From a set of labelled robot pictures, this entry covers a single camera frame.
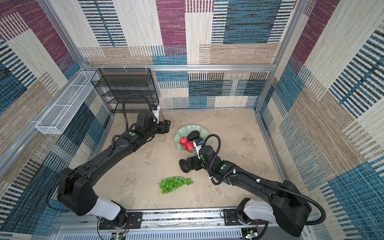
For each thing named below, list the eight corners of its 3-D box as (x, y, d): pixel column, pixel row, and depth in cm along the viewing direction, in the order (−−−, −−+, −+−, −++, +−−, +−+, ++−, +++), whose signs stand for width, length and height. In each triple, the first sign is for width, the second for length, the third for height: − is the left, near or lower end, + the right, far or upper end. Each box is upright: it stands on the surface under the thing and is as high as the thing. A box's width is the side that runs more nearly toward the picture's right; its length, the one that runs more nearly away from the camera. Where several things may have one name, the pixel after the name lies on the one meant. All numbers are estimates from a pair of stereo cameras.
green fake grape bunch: (162, 194, 82) (161, 192, 78) (160, 184, 86) (158, 181, 82) (192, 183, 86) (192, 180, 82) (189, 173, 90) (188, 170, 86)
